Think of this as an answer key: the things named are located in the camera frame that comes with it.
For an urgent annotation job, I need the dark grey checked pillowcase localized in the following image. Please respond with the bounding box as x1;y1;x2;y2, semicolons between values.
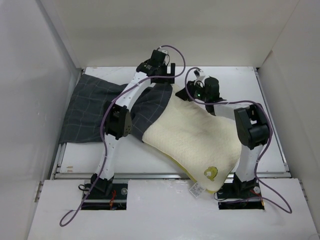
59;73;174;145

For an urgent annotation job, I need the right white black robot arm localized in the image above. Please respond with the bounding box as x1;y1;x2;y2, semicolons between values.
175;70;271;199

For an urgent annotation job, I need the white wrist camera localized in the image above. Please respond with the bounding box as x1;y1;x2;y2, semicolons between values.
193;68;206;82
158;48;169;55

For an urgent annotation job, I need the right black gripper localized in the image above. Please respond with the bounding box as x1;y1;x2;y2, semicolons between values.
174;80;209;102

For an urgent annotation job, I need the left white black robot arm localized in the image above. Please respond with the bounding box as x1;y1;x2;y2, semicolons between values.
90;48;175;199

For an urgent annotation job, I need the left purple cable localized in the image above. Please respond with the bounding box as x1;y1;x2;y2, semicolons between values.
59;44;187;227

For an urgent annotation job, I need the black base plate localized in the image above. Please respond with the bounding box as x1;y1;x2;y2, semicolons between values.
81;182;128;211
213;183;265;210

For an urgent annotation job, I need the white pillow care label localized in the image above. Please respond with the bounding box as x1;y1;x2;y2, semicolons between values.
189;182;206;198

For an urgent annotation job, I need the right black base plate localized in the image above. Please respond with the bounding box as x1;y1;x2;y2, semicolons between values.
213;183;265;210

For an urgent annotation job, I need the purple cable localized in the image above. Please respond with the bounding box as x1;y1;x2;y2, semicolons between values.
59;44;187;227
184;66;293;215

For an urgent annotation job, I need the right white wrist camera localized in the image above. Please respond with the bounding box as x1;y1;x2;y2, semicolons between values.
193;68;206;82

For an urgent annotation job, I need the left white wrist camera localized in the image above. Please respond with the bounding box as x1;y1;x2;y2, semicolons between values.
158;48;169;55

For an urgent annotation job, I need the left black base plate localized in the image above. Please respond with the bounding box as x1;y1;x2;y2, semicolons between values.
81;182;128;211

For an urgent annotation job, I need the aluminium front rail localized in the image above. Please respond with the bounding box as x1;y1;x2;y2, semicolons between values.
50;172;292;180

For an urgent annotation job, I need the cream yellow-edged pillow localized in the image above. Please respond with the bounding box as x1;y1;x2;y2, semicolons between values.
142;84;242;193

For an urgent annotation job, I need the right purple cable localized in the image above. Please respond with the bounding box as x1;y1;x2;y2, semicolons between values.
184;66;293;215

